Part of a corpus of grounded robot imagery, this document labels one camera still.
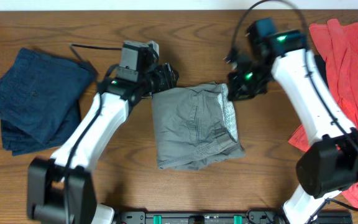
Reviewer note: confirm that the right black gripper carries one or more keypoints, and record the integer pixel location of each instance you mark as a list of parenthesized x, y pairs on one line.
[(234, 91)]

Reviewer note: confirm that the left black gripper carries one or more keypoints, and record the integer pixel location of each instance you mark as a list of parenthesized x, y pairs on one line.
[(163, 78)]

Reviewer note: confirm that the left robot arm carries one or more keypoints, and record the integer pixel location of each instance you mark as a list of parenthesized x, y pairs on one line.
[(60, 189)]

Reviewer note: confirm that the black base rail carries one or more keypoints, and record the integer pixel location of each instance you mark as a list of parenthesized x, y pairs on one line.
[(250, 217)]

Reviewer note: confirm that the folded navy blue shorts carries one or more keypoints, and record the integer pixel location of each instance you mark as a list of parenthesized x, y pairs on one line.
[(39, 101)]

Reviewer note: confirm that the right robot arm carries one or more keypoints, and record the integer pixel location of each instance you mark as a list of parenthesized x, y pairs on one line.
[(330, 165)]

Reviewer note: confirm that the grey cargo shorts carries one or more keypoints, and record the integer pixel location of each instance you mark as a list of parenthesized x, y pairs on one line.
[(195, 127)]

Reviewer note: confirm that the red orange shirt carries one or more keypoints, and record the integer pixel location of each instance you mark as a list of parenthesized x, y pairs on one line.
[(338, 47)]

